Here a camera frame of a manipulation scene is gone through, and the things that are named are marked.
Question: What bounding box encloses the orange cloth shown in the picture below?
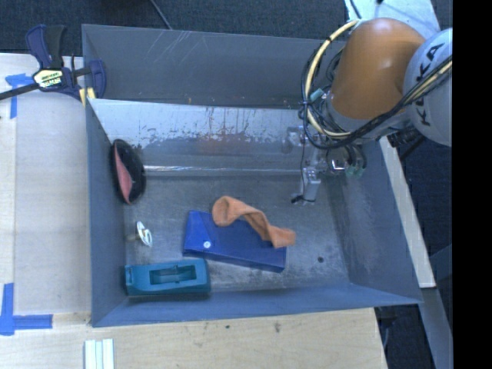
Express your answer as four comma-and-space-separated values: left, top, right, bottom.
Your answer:
211, 194, 298, 250

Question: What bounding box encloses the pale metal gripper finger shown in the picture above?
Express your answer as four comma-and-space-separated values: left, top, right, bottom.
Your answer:
309, 170, 322, 204
291, 167, 313, 204

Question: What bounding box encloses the black cylinder on white bracket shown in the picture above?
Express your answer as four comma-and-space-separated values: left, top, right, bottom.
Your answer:
386, 127, 424, 161

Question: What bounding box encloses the teal plastic case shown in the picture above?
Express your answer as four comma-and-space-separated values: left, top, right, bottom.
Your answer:
123, 257, 212, 298

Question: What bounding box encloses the grey metal bin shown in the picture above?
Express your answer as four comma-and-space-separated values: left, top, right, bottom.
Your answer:
80, 23, 424, 328

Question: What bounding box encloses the blue flat box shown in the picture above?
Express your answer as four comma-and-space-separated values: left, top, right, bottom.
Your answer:
181, 210, 288, 274

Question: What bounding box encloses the pale wood board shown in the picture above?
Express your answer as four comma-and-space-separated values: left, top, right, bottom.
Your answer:
13, 54, 94, 317

